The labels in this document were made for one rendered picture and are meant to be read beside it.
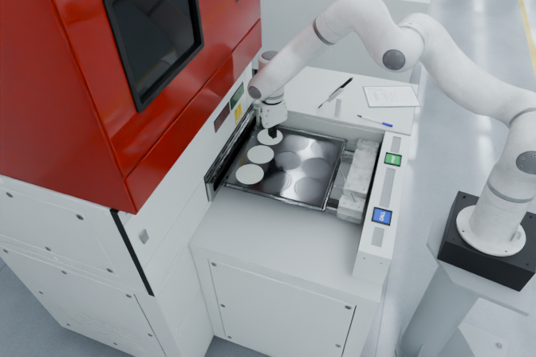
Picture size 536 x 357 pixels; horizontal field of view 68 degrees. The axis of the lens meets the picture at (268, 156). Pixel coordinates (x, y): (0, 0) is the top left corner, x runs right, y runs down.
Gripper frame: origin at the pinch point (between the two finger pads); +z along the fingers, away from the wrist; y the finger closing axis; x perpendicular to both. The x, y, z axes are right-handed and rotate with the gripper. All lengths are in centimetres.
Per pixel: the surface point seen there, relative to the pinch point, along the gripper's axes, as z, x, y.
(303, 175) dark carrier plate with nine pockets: 8.0, -18.3, 0.6
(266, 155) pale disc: 8.0, -1.9, -4.5
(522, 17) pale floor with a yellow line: 98, 95, 390
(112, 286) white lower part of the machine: 20, -12, -71
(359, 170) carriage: 10.0, -26.4, 20.2
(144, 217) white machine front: -14, -22, -55
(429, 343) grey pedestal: 74, -75, 25
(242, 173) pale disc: 8.0, -4.5, -16.6
